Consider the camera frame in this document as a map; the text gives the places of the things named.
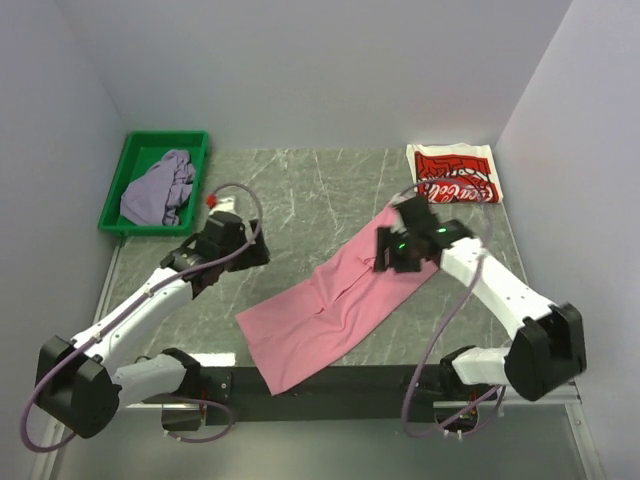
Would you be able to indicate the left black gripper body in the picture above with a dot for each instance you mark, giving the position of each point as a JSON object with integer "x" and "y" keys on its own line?
{"x": 254, "y": 256}

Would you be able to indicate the folded red white Coca-Cola t-shirt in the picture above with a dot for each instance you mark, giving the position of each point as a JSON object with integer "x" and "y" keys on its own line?
{"x": 454, "y": 173}

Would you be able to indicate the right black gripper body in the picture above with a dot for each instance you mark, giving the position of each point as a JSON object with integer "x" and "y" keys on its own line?
{"x": 400, "y": 253}

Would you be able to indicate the green plastic bin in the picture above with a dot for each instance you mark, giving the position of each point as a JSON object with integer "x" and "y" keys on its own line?
{"x": 141, "y": 150}

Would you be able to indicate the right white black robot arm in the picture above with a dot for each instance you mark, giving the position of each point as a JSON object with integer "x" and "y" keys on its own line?
{"x": 547, "y": 347}

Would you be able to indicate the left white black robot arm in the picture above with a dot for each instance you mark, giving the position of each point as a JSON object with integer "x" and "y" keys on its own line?
{"x": 83, "y": 383}

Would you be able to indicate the lavender t-shirt in bin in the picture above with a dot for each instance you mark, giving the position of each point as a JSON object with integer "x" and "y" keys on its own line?
{"x": 154, "y": 198}

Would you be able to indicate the pink t-shirt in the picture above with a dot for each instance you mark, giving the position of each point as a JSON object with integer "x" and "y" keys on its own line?
{"x": 300, "y": 331}

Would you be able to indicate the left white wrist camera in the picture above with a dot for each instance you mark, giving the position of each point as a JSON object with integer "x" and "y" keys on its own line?
{"x": 217, "y": 203}

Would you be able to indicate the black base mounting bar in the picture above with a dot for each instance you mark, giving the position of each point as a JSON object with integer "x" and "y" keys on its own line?
{"x": 334, "y": 393}

